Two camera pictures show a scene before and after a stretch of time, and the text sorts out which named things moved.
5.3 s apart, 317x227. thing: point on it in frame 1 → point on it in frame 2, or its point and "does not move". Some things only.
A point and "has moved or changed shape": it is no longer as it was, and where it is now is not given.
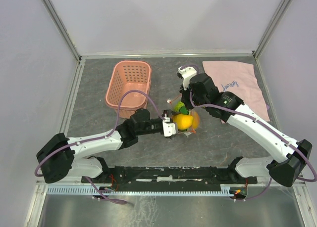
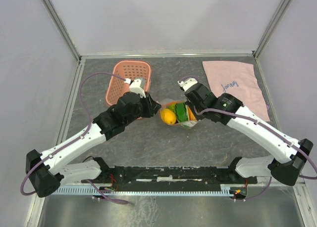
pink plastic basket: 126,75 does not move
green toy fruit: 178,106 → 172,106
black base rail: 117,176 does not move
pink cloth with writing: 240,78 does not move
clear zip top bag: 188,121 has moved or changed shape
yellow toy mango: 183,121 has moved or changed shape
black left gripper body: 168,113 → 145,108
